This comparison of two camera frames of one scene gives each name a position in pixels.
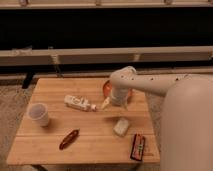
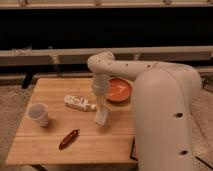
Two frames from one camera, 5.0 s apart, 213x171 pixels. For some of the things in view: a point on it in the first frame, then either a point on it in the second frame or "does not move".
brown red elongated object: x=69 y=139 does not move
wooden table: x=72 y=121 does not move
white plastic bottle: x=80 y=102 does not move
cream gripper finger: x=105 y=102 to x=98 y=102
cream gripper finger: x=126 y=106 to x=107 y=105
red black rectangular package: x=138 y=145 does not move
